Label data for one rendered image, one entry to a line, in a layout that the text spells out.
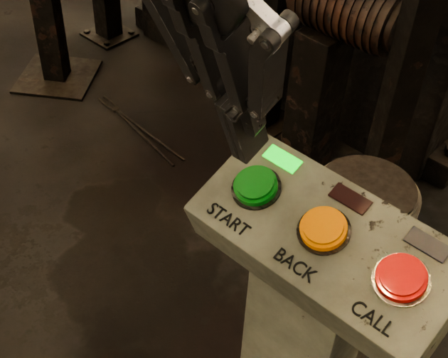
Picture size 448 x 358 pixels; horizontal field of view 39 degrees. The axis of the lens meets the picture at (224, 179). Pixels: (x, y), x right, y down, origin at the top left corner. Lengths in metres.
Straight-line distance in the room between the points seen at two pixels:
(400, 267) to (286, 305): 0.12
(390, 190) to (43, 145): 1.05
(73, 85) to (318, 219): 1.32
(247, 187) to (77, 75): 1.30
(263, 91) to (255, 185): 0.17
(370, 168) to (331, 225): 0.22
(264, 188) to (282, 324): 0.13
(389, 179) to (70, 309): 0.72
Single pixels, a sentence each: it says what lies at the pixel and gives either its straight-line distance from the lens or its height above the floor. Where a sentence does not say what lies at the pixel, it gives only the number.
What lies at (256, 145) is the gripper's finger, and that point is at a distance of 0.51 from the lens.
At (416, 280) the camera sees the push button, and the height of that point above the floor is 0.61.
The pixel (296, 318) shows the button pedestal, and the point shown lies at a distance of 0.58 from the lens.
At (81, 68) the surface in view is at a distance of 1.85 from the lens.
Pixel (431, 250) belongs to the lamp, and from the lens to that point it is 0.53.
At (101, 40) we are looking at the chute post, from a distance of 1.98.
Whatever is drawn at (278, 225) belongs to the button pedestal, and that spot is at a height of 0.59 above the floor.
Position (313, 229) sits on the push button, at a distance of 0.53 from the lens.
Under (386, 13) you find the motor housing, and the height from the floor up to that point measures 0.51.
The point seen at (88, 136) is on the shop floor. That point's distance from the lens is 1.60.
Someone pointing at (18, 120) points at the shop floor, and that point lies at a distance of 1.69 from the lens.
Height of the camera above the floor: 0.99
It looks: 42 degrees down
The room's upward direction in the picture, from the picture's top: 3 degrees clockwise
